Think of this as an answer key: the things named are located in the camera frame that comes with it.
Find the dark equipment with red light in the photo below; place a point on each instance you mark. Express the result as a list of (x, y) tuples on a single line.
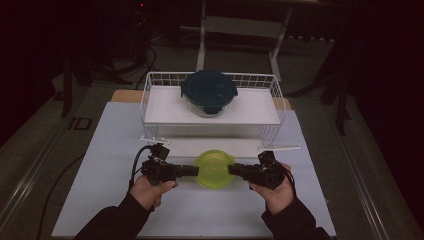
[(140, 30)]

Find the black metal stand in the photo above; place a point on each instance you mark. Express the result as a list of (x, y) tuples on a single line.
[(66, 93), (340, 110)]

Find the person's right hand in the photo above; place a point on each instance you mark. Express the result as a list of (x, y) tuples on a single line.
[(276, 198)]

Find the pale blue table sheet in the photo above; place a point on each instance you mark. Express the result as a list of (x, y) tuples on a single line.
[(100, 173)]

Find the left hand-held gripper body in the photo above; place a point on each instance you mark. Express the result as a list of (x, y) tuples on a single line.
[(158, 170)]

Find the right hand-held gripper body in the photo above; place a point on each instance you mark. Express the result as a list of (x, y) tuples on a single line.
[(266, 173)]

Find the black floor socket box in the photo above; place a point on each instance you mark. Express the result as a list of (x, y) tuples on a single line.
[(80, 123)]

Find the metal floor rail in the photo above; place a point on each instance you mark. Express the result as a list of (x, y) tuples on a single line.
[(30, 170), (360, 180)]

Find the dark blue round lidded container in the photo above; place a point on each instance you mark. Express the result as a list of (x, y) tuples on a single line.
[(208, 88)]

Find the white metal desk frame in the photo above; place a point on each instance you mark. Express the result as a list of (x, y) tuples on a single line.
[(201, 50)]

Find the person's left hand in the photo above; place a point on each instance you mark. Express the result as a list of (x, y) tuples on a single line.
[(146, 193)]

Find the green round plastic container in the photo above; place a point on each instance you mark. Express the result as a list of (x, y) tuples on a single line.
[(213, 168)]

